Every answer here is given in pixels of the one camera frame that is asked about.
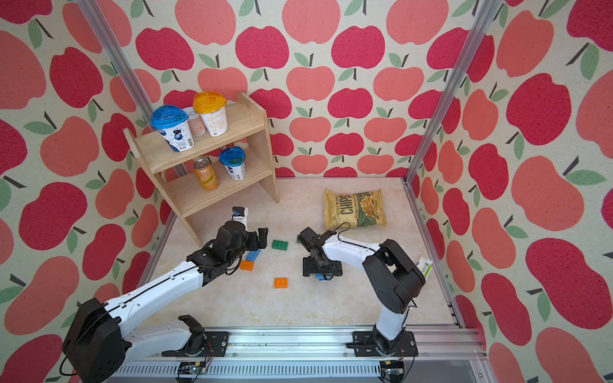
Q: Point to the pink yogurt cup behind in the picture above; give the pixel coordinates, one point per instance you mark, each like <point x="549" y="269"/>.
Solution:
<point x="197" y="126"/>

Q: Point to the right aluminium corner post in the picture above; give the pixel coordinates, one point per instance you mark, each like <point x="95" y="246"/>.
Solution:
<point x="459" y="73"/>

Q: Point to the green lego brick left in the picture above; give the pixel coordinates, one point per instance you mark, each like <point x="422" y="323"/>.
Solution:
<point x="280" y="245"/>

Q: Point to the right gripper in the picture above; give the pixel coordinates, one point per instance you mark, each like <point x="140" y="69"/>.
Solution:
<point x="308" y="266"/>

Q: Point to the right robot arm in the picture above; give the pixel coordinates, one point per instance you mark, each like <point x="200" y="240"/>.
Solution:
<point x="394" y="277"/>

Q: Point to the blue lid yogurt cup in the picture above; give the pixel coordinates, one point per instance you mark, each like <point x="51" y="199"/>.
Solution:
<point x="172" y="123"/>
<point x="233" y="160"/>

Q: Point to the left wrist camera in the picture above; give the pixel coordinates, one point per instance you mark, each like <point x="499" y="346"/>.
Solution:
<point x="240" y="214"/>

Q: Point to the left aluminium corner post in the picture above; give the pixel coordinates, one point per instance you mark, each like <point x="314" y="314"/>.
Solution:
<point x="103" y="27"/>

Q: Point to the orange soda can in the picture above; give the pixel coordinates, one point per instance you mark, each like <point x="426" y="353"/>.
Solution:
<point x="206" y="174"/>

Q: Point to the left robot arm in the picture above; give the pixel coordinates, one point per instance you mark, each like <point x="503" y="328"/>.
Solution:
<point x="106" y="335"/>

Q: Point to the blue lid yogurt cup upper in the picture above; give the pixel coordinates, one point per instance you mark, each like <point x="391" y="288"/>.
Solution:
<point x="172" y="123"/>

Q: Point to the small green white carton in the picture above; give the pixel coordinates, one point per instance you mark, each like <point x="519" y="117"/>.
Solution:
<point x="425" y="266"/>

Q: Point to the wooden two-tier shelf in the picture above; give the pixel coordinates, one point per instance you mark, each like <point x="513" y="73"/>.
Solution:
<point x="246" y="119"/>

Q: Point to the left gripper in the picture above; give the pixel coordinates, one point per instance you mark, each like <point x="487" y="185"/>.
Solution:
<point x="255" y="243"/>

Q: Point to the aluminium corner post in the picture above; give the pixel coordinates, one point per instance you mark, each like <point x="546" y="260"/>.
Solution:
<point x="103" y="27"/>
<point x="459" y="73"/>

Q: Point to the aluminium front rail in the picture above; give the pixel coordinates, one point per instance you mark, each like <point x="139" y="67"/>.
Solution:
<point x="444" y="353"/>

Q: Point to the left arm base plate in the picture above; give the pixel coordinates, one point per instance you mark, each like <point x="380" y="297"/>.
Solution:
<point x="202" y="344"/>

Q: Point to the orange square lego brick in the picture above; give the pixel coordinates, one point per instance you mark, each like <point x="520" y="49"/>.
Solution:
<point x="280" y="283"/>

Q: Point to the blue lid yogurt cup lower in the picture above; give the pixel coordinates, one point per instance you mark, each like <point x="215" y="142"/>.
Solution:
<point x="233" y="160"/>

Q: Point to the orange lid yogurt cup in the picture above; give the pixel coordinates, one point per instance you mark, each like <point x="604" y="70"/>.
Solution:
<point x="210" y="106"/>

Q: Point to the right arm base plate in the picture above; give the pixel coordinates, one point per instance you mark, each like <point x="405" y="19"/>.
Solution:
<point x="373" y="344"/>

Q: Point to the yellow chips bag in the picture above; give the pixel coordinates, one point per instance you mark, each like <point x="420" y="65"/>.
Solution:
<point x="360" y="210"/>

